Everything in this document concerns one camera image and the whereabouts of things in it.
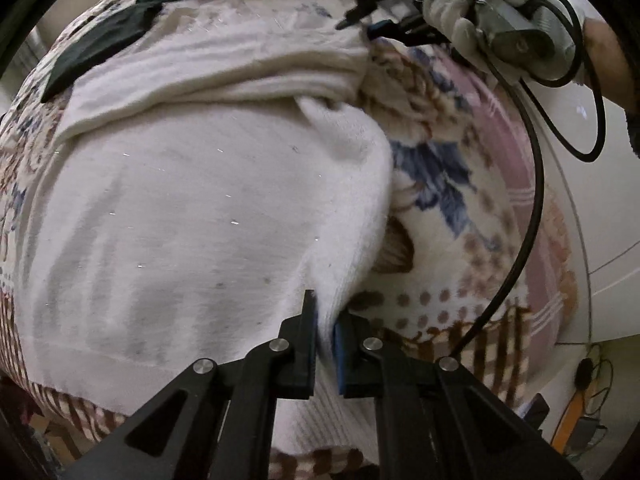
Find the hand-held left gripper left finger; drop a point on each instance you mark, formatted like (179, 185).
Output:
(310, 340)

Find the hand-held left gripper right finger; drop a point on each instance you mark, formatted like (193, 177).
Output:
(342, 355)

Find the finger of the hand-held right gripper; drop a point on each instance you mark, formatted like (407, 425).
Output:
(362, 9)
(395, 29)

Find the white towel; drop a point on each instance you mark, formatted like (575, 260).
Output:
(200, 210)

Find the person's right forearm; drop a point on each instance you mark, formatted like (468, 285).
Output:
(612, 65)

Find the person's right hand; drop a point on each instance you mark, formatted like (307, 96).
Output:
(462, 20)

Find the floral printed blanket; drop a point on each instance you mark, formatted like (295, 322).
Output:
(450, 185)

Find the orange tool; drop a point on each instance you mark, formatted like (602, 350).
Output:
(570, 417)

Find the small grey box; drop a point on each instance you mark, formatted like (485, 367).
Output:
(582, 432)

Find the black cloth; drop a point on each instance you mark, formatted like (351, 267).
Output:
(100, 45)

